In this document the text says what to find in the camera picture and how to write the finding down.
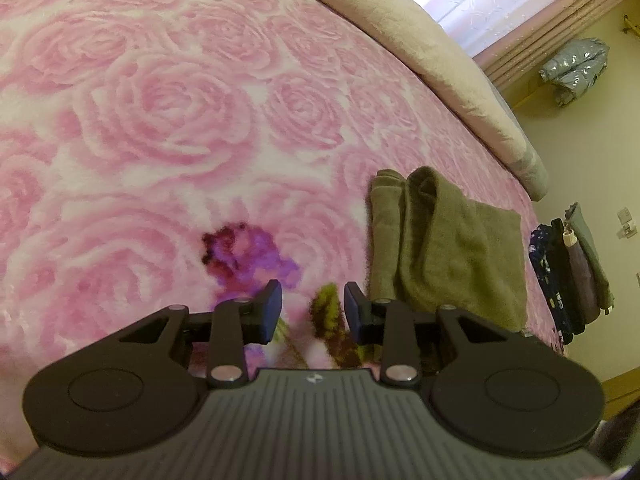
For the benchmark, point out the beige quilt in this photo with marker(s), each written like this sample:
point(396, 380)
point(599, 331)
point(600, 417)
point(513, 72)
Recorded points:
point(440, 45)

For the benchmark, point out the wall hook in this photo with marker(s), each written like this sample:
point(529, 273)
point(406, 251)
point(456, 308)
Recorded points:
point(631, 22)

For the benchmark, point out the white wall socket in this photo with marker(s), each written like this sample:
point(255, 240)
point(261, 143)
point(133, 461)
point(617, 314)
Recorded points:
point(626, 221)

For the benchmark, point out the dark cloth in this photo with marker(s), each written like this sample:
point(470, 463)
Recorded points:
point(622, 435)

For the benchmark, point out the pink drape curtain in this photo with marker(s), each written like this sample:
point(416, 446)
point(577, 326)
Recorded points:
point(550, 30)

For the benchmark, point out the silver puffer jacket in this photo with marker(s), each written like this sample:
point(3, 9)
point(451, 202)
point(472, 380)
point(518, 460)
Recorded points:
point(575, 67)

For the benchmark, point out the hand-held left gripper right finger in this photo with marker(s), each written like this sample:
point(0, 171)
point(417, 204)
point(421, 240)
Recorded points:
point(352, 310)

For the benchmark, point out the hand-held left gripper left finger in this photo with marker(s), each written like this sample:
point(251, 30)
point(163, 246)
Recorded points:
point(272, 306)

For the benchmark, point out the grey-brown folded garment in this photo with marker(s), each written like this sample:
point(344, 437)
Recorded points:
point(585, 280)

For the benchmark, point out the grey-green folded garment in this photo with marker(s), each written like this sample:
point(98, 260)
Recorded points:
point(595, 260)

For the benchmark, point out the olive green garment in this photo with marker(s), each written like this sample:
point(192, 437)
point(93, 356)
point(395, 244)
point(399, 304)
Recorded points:
point(450, 250)

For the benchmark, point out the black folded garment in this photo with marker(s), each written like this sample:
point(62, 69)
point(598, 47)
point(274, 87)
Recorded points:
point(565, 280)

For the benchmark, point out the navy printed folded garment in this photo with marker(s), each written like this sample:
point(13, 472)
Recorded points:
point(547, 280)

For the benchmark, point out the pink floral blanket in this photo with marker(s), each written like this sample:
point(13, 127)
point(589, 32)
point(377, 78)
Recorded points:
point(175, 135)

